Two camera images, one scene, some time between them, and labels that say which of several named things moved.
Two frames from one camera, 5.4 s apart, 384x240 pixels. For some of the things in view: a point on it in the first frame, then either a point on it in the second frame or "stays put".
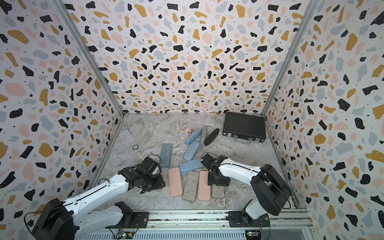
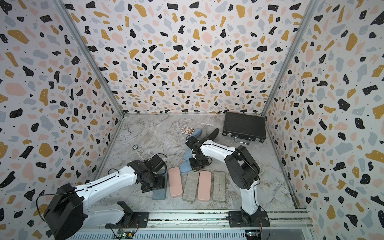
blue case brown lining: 193,138 stays put
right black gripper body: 218,182 to 197,164
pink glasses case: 175,182 stays put
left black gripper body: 153,183 stays put
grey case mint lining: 166,155 to 160,194
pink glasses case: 204,189 stays put
